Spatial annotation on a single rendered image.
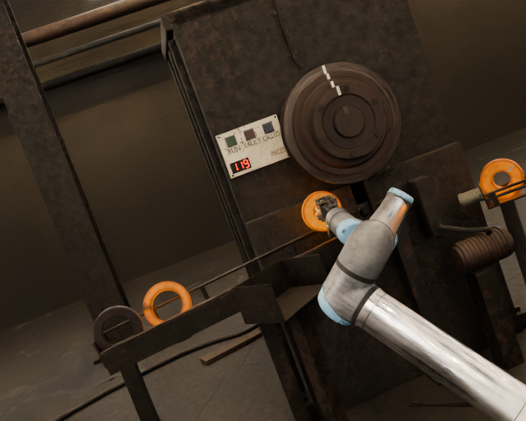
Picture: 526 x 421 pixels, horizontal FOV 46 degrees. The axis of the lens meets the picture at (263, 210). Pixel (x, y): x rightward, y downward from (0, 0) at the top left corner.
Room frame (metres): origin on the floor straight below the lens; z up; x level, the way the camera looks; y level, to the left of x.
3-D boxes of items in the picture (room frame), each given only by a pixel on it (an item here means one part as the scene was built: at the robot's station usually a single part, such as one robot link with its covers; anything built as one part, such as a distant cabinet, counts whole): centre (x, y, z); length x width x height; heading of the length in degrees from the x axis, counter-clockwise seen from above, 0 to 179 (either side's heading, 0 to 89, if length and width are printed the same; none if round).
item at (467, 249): (2.38, -0.75, 0.27); 0.22 x 0.13 x 0.53; 97
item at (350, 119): (2.38, -0.42, 1.11); 0.28 x 0.06 x 0.28; 97
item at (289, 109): (2.48, -0.40, 1.11); 0.47 x 0.06 x 0.47; 97
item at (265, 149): (2.54, -0.05, 1.15); 0.26 x 0.02 x 0.18; 97
